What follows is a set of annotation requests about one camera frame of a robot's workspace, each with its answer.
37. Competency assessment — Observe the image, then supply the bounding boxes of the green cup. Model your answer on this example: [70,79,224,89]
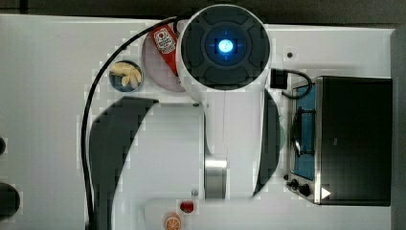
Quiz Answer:
[279,115,286,150]

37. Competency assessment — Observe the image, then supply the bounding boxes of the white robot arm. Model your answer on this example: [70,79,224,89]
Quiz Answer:
[87,4,280,230]

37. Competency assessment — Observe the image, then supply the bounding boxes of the pink round plate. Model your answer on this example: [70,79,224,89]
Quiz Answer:
[143,32,185,93]

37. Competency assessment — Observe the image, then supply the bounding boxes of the yellow banana pieces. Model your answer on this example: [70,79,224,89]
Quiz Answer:
[110,62,142,89]

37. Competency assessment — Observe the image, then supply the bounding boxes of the red ketchup bottle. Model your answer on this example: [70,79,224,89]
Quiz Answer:
[151,25,178,76]

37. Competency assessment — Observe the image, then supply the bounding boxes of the red toy tomato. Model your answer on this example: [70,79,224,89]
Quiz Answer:
[180,200,194,214]

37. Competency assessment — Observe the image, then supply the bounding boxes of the black toaster oven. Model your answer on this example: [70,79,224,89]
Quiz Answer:
[284,76,393,206]

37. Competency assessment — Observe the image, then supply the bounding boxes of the black oven power cable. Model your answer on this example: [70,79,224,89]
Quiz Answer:
[270,68,313,100]

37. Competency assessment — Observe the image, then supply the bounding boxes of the orange slice toy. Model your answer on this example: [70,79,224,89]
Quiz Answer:
[165,213,182,230]

